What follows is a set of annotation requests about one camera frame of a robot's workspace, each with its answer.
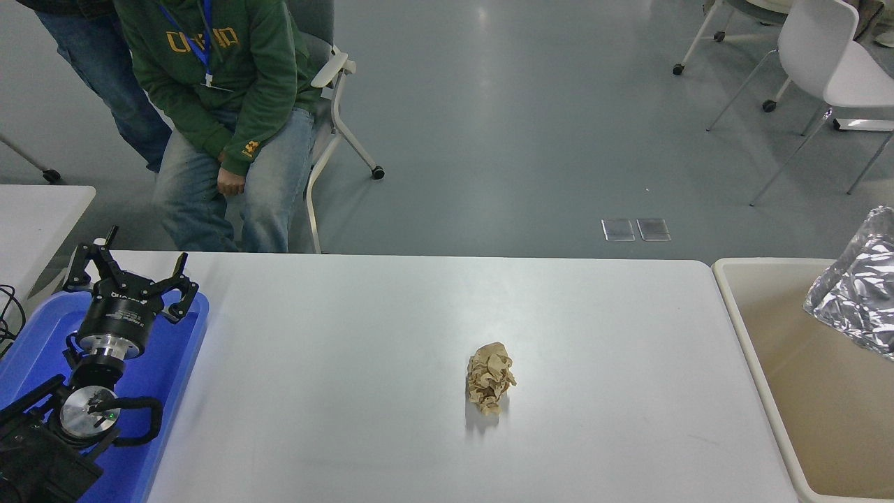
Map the seated person's left hand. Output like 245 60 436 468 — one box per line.
216 167 247 198

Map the black cable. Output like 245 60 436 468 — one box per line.
0 283 27 357

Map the white-framed chair on casters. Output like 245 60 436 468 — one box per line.
669 0 797 114

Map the silver foil tray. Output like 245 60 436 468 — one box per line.
802 205 894 361

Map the blue plastic tray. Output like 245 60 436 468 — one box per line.
0 290 210 503

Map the white side table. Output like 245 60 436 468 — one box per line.
0 185 96 298

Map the crumpled tan paper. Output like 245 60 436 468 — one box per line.
466 342 518 416

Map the white plastic chair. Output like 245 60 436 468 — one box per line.
705 0 894 207

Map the seated person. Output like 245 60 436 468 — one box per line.
112 0 323 254

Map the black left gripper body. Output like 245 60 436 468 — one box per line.
77 278 166 351

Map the chair leg with caster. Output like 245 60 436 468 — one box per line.
0 134 61 184

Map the large pale plastic bin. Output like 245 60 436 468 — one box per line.
711 257 894 503

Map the gray chair with white armrest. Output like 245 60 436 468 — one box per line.
286 0 386 255

